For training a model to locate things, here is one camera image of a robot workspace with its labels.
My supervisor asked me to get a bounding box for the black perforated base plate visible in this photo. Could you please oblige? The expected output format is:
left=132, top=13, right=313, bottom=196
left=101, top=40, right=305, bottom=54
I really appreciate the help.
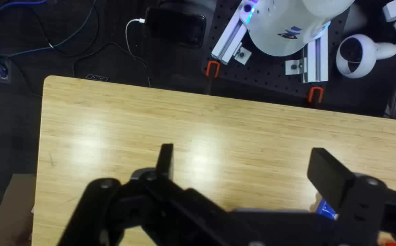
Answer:
left=202, top=0, right=396, bottom=113

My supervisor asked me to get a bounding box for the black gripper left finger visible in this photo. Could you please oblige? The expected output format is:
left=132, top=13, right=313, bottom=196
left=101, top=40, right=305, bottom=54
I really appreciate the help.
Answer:
left=57, top=141, right=264, bottom=246

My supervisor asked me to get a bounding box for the orange clamp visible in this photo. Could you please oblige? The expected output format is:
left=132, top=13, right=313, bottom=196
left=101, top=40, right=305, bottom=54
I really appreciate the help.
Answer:
left=307, top=84, right=325, bottom=105
left=205, top=58, right=221, bottom=79

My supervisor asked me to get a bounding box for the white VR controller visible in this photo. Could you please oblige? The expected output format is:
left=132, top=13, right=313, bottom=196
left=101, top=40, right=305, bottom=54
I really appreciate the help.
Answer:
left=335, top=32, right=396, bottom=80

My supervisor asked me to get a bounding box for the long blue toy block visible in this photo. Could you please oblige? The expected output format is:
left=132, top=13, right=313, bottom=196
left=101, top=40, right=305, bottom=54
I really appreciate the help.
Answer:
left=314, top=195, right=340, bottom=222

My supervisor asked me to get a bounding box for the aluminium mounting rail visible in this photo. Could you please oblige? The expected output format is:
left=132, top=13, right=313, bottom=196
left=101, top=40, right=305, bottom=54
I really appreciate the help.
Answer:
left=210, top=10, right=254, bottom=65
left=284, top=20, right=332, bottom=84

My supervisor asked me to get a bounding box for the brown cardboard box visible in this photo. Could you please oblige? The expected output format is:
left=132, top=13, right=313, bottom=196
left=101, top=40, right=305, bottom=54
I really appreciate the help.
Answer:
left=0, top=173, right=38, bottom=246

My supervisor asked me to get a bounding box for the white cable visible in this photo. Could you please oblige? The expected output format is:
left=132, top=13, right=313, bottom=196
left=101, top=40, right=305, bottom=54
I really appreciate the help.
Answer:
left=123, top=16, right=153, bottom=87

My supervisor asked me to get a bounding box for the black power adapter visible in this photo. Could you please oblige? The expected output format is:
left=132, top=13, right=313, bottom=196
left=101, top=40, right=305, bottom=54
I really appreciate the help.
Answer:
left=143, top=3, right=208, bottom=44

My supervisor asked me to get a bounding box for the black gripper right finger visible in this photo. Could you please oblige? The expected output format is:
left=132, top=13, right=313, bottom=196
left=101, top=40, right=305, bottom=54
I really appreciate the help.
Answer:
left=306, top=146, right=396, bottom=246

